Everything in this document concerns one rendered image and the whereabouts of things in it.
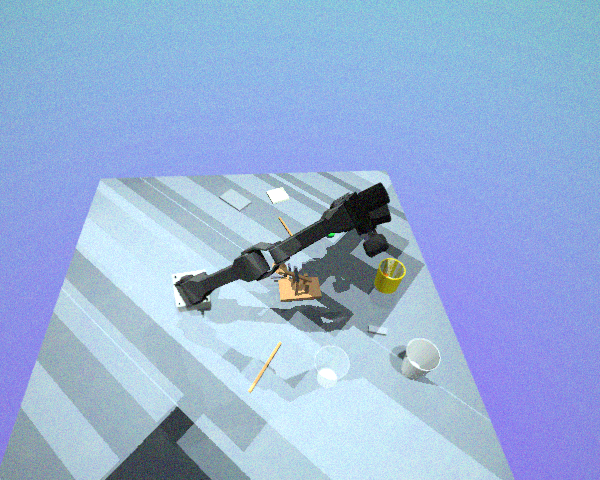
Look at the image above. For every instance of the yellow cup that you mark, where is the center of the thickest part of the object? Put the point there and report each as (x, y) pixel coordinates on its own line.
(395, 270)

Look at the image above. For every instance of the pale grey tapered cup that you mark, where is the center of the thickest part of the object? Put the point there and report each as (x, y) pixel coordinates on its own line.
(421, 356)

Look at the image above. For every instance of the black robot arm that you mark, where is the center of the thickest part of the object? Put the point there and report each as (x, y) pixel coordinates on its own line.
(345, 213)

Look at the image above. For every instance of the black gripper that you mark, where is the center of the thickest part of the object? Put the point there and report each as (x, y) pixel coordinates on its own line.
(377, 242)

